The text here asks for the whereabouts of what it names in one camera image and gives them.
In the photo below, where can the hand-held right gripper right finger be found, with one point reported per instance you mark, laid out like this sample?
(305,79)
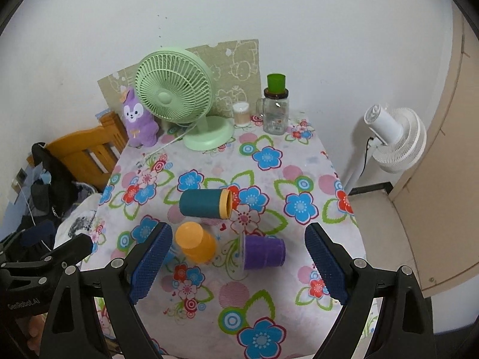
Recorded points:
(326,265)

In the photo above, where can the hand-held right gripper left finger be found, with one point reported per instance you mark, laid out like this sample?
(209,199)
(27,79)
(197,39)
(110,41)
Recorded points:
(149,265)

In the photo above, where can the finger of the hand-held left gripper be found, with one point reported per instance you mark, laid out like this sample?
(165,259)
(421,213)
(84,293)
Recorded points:
(69,251)

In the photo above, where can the purple cup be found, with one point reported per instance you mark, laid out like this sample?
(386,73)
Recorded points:
(264,252)

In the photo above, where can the teal cup with orange rim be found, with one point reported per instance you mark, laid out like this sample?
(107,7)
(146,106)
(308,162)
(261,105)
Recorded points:
(200,203)

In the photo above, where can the green plastic cup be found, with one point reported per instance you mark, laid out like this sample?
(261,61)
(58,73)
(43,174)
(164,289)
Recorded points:
(277,82)

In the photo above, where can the white printed garment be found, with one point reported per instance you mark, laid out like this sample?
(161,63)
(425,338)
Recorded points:
(80,220)

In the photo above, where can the pile of dark clothes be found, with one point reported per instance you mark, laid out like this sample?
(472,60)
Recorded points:
(48,194)

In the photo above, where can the floral tablecloth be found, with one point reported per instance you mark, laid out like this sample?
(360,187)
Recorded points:
(273,179)

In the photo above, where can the beige door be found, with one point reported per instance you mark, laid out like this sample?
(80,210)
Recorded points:
(441,194)

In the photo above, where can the purple plush rabbit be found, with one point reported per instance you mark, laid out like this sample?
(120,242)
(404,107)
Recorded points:
(137,121)

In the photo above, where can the white standing fan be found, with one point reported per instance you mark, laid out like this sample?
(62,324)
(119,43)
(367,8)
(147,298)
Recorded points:
(387,127)

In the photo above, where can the cotton swab container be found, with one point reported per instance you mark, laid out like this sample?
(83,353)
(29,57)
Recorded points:
(241,114)

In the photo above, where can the green desk fan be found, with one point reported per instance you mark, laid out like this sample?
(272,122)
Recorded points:
(168,86)

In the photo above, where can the beige printed board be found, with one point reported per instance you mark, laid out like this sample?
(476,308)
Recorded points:
(239,63)

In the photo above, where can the wall socket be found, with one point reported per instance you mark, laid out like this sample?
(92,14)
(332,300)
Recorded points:
(21,176)

